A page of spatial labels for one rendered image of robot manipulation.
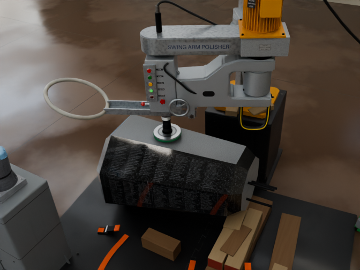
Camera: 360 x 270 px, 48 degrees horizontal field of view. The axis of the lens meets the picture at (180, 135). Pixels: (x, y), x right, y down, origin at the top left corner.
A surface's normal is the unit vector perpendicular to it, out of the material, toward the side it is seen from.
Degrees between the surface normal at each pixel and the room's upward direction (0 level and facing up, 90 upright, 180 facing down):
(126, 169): 45
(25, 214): 90
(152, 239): 0
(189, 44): 90
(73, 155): 0
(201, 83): 90
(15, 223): 90
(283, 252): 0
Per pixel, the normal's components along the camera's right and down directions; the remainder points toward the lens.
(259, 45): -0.07, 0.60
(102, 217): -0.04, -0.80
